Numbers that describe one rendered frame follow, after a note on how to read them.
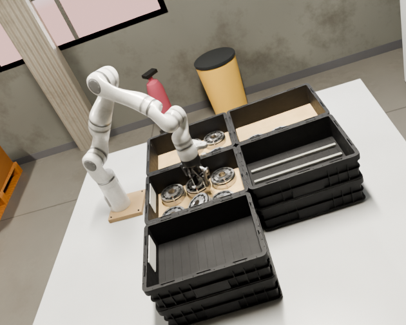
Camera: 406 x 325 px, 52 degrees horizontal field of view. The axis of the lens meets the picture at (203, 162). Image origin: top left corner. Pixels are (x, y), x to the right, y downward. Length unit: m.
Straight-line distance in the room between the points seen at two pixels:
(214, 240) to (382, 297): 0.56
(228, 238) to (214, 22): 2.57
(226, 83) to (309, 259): 2.24
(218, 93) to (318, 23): 1.07
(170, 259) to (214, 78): 2.20
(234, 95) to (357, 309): 2.50
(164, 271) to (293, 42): 2.82
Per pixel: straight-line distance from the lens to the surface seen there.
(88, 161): 1.86
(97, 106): 1.71
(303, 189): 1.53
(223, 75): 3.46
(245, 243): 1.44
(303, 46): 3.94
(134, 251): 1.81
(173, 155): 1.99
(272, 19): 3.80
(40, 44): 3.95
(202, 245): 1.49
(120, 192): 1.97
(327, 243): 1.54
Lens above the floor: 1.87
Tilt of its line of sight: 34 degrees down
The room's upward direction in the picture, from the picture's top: 23 degrees counter-clockwise
